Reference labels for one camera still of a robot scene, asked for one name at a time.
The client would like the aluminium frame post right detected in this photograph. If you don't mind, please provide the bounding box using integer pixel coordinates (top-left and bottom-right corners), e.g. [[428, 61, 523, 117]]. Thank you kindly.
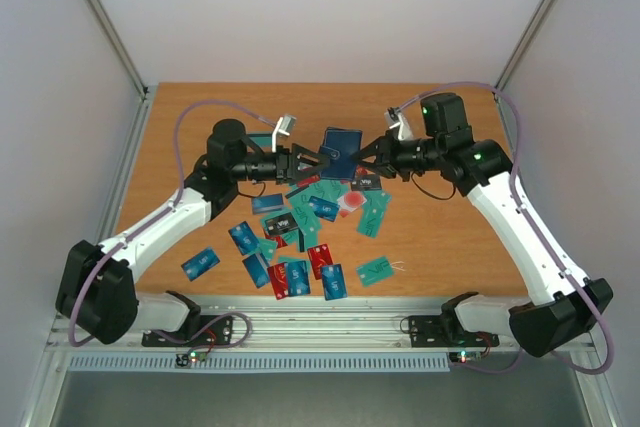
[[495, 0, 558, 89]]

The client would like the teal vip card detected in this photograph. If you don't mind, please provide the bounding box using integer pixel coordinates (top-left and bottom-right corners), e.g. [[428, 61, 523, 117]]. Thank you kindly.
[[356, 190, 392, 238], [356, 256, 394, 287]]

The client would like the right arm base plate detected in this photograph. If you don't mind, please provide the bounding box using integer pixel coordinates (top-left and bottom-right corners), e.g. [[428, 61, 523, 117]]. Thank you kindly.
[[401, 315, 500, 349]]

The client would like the blue card front centre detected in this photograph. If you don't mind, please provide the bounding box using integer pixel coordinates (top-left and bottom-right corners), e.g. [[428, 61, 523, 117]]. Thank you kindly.
[[321, 264, 348, 301]]

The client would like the aluminium frame post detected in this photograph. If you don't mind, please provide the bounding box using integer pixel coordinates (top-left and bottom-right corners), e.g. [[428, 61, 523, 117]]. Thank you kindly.
[[85, 0, 149, 99], [495, 0, 558, 89]]

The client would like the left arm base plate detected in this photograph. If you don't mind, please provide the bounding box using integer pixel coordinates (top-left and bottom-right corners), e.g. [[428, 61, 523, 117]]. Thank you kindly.
[[141, 315, 234, 348]]

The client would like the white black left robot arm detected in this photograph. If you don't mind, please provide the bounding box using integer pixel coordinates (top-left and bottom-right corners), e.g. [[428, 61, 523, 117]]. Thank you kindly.
[[55, 119, 330, 347]]

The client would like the teal VIP card front right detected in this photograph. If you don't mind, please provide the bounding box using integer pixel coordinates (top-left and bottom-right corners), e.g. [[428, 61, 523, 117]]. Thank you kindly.
[[356, 256, 394, 287]]

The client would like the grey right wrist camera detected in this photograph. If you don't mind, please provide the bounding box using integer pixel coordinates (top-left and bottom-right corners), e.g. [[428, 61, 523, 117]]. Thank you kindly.
[[384, 107, 414, 141]]

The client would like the black VIP card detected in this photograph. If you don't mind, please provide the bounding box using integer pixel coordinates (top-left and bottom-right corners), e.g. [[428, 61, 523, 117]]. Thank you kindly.
[[264, 212, 299, 236]]

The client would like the aluminium frame post left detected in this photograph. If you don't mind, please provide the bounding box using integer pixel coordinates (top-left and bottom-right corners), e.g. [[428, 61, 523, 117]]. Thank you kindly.
[[85, 0, 149, 99]]

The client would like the red card front left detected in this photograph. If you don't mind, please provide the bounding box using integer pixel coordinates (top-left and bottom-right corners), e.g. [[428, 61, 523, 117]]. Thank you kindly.
[[267, 263, 289, 300]]

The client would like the blue card left middle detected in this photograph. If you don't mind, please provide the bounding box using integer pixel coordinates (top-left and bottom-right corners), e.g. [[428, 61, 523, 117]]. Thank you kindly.
[[229, 221, 260, 256]]

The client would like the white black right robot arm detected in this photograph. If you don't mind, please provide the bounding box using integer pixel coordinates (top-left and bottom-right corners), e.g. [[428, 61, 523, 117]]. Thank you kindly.
[[352, 92, 613, 357]]

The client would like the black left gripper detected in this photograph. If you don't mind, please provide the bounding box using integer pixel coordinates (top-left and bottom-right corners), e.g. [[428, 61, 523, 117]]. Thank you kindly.
[[232, 144, 331, 185]]

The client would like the red card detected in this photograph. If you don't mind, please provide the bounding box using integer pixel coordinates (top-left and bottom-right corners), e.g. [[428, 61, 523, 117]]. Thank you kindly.
[[267, 263, 289, 300], [307, 244, 334, 280]]

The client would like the dark blue card holder wallet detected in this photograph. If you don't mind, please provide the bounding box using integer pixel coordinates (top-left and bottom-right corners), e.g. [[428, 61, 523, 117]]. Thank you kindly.
[[319, 127, 362, 181]]

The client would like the blue VIP card far left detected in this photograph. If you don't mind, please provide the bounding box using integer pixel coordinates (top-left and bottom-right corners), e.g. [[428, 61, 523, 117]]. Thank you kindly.
[[181, 247, 220, 282]]

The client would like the red card centre front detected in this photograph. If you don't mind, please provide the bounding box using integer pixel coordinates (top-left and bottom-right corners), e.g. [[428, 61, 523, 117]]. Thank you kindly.
[[307, 244, 334, 280]]

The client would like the teal card with magnetic stripe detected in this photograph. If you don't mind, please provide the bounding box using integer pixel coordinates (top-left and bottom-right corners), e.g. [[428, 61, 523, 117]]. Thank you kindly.
[[248, 132, 272, 150]]

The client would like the grey slotted cable duct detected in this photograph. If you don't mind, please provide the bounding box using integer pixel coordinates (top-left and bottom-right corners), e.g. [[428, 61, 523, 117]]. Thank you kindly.
[[68, 352, 450, 374]]

